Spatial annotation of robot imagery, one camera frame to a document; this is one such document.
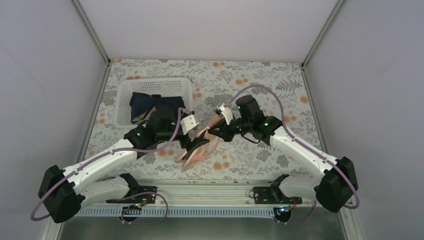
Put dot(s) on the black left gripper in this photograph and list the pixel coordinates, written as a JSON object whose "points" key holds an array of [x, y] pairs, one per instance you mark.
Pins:
{"points": [[192, 144]]}

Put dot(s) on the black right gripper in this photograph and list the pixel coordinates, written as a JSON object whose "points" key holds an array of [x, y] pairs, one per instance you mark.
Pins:
{"points": [[223, 133]]}

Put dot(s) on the pink floral mesh laundry bag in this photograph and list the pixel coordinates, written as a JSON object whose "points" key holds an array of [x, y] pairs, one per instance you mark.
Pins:
{"points": [[198, 152]]}

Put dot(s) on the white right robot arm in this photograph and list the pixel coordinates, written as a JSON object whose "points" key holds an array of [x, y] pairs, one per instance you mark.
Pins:
{"points": [[333, 181]]}

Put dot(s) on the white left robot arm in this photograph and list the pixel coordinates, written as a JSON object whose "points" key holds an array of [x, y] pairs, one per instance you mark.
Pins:
{"points": [[64, 191]]}

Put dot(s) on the white plastic laundry basket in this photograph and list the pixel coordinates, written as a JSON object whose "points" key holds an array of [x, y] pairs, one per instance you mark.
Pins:
{"points": [[165, 86]]}

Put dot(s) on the navy blue bra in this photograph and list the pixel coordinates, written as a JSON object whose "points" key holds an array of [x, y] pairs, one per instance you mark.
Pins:
{"points": [[142, 105]]}

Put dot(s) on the floral patterned tablecloth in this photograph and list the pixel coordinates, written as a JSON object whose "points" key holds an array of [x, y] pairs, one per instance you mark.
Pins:
{"points": [[278, 87]]}

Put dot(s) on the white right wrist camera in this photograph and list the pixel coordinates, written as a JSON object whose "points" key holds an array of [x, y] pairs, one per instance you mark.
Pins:
{"points": [[225, 115]]}

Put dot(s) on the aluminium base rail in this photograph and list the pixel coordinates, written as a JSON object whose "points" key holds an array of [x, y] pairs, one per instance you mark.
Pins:
{"points": [[206, 193]]}

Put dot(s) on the white slotted cable duct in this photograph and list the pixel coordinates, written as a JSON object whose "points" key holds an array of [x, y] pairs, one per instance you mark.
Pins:
{"points": [[179, 212]]}

